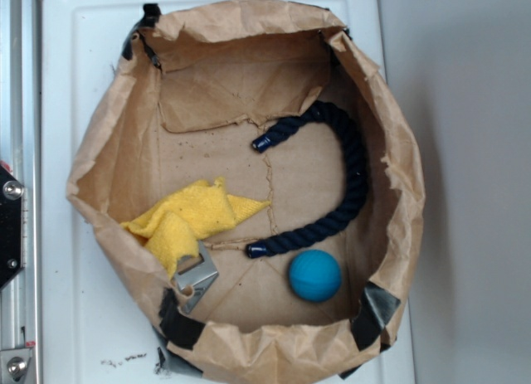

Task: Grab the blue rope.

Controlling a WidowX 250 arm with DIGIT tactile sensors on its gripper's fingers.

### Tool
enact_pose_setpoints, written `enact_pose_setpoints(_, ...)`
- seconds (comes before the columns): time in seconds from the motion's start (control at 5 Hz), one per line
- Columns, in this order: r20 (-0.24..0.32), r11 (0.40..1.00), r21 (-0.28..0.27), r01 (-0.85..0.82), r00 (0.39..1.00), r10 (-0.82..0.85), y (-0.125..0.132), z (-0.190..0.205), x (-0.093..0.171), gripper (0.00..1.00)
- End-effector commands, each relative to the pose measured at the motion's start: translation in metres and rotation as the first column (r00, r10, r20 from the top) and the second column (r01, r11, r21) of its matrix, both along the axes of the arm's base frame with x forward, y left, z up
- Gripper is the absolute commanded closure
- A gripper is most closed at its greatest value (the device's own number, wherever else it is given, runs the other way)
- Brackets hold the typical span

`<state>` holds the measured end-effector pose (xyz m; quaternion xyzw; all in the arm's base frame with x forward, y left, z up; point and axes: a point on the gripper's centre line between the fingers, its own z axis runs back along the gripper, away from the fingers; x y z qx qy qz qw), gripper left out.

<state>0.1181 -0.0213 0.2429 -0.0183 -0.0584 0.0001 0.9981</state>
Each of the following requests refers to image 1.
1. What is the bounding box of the black mounting plate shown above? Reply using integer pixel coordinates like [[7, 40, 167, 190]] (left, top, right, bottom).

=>
[[0, 161, 24, 290]]

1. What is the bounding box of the white plastic tray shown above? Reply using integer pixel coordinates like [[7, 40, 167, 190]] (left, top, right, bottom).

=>
[[40, 0, 416, 383]]

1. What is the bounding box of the aluminium frame rail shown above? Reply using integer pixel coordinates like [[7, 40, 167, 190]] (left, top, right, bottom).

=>
[[1, 0, 42, 383]]

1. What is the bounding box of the blue rubber ball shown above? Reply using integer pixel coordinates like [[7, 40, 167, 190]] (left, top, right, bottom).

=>
[[288, 250, 342, 303]]

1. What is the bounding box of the silver metal bracket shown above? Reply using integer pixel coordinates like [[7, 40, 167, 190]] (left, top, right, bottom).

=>
[[173, 241, 219, 314]]

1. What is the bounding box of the brown paper bag bin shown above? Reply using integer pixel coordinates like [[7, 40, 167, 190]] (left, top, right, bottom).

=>
[[66, 0, 426, 383]]

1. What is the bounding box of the dark blue twisted rope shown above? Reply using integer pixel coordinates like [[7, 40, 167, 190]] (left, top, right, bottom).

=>
[[250, 100, 369, 260]]

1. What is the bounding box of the yellow cloth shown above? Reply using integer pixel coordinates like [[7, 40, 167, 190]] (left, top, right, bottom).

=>
[[120, 177, 270, 278]]

